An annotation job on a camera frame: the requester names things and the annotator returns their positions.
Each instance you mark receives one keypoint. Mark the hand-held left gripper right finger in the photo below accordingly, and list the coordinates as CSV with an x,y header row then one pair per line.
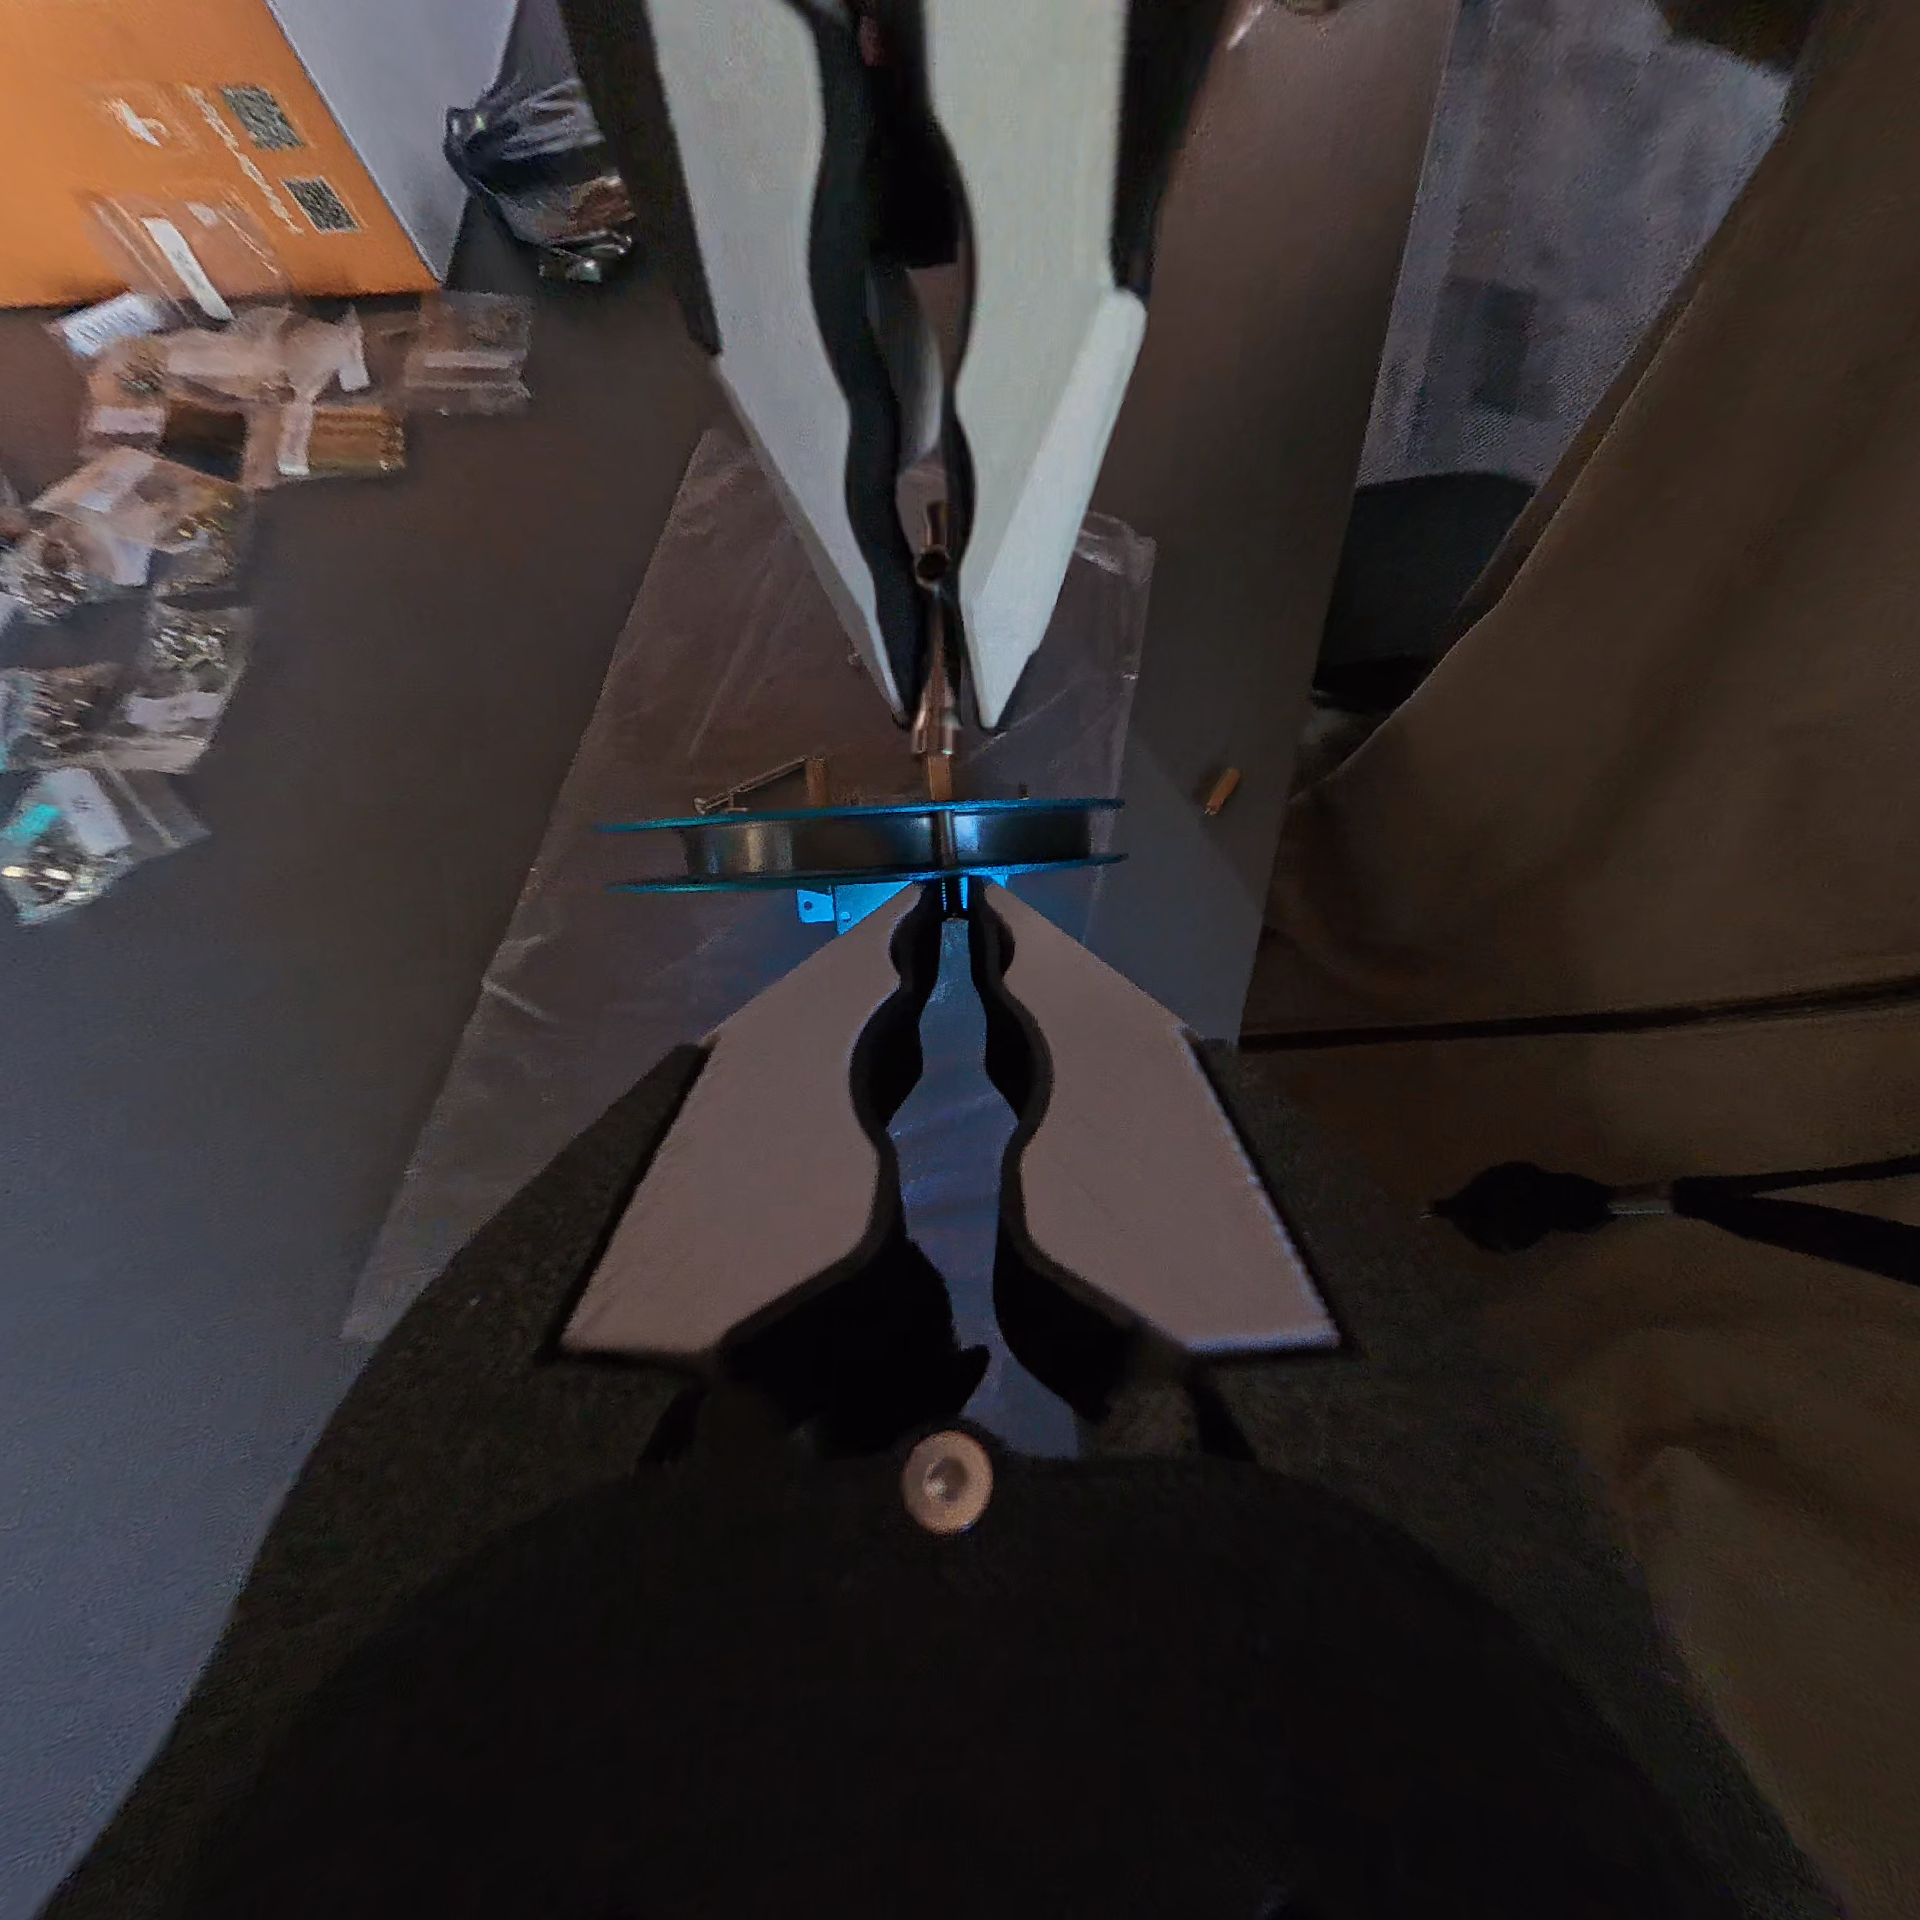
x,y
1169,1186

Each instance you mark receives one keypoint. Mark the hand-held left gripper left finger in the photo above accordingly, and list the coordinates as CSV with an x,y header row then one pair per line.
x,y
749,1170

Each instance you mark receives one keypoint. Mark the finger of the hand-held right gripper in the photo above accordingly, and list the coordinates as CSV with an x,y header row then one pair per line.
x,y
1051,224
749,224

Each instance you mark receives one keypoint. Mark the blue metal turntable disc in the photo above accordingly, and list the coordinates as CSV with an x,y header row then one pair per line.
x,y
841,840

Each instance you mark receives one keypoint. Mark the brass standoff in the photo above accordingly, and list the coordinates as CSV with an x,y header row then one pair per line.
x,y
1223,789
820,782
937,778

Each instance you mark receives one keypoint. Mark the black crumpled bag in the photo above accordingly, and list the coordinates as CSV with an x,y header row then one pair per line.
x,y
526,150

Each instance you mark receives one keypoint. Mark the white paper sheet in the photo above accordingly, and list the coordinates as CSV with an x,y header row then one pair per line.
x,y
404,105

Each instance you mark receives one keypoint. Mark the large clear plastic bag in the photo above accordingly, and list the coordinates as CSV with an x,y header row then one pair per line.
x,y
707,674

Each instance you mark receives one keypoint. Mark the orange cardboard box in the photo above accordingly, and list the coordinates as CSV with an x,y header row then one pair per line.
x,y
120,181

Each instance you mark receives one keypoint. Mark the pile of small parts bags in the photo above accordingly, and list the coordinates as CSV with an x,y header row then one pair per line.
x,y
150,525

